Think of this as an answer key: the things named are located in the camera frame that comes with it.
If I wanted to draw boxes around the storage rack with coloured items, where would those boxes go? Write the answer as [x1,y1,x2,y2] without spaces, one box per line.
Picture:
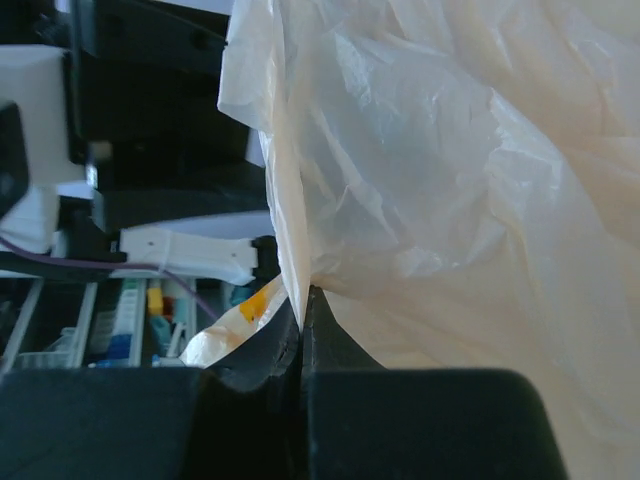
[1,279,286,372]

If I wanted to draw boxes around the white banana print plastic bag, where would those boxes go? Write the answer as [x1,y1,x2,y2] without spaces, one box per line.
[178,0,640,480]

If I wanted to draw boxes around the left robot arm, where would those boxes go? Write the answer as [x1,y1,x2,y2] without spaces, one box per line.
[1,1,279,285]

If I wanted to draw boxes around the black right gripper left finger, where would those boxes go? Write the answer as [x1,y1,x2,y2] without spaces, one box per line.
[1,304,299,479]

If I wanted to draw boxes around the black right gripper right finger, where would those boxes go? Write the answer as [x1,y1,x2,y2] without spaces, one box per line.
[303,287,568,479]

